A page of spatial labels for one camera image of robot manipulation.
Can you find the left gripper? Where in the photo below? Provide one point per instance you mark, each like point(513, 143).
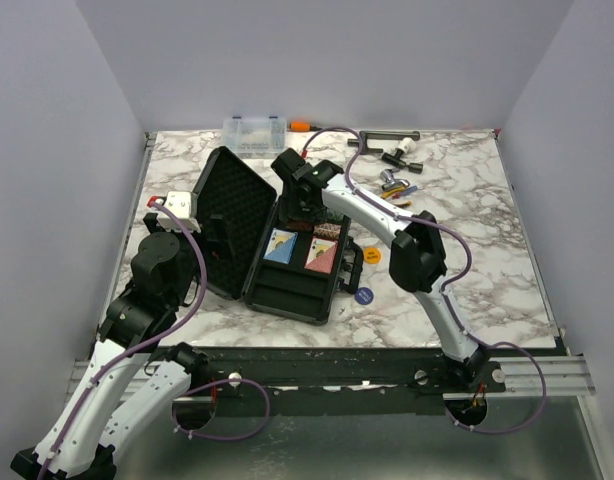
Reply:
point(223, 245)

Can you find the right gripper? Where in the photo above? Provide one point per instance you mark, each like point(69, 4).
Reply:
point(291, 210)

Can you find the peach blue poker chip stack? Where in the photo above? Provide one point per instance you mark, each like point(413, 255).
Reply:
point(327, 230)

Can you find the blue playing card deck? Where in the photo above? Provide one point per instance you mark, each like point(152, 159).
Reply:
point(280, 246)

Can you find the black foam-lined poker case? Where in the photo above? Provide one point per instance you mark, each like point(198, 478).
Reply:
point(228, 186)

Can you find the red playing card deck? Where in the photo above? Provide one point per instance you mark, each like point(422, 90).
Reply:
point(321, 255)

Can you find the orange big blind button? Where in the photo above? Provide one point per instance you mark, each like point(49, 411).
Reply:
point(372, 255)

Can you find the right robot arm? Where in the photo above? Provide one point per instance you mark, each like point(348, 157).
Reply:
point(417, 254)

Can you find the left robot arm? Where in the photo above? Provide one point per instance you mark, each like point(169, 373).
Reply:
point(98, 425)

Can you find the green chip stack in case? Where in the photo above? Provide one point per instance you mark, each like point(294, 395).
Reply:
point(334, 216)

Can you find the clear plastic organizer box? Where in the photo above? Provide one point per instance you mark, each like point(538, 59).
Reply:
point(255, 137)

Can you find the black metal clamp tool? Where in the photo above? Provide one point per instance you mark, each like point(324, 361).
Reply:
point(370, 136)

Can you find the chrome metal fitting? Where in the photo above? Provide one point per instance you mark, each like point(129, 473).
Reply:
point(390, 182)

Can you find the black white cylinder tool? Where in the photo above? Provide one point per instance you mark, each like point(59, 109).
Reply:
point(396, 158)

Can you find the blue small blind button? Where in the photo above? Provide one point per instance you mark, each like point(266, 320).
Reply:
point(364, 296)

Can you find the orange handled screwdriver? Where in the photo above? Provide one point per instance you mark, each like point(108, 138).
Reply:
point(299, 126)

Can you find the yellow handled needle-nose pliers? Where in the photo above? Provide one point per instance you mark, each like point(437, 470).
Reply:
point(402, 199)

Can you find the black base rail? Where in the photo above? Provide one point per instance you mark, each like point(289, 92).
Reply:
point(246, 382)

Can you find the aluminium extrusion frame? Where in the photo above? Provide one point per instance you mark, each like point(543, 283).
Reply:
point(562, 376)

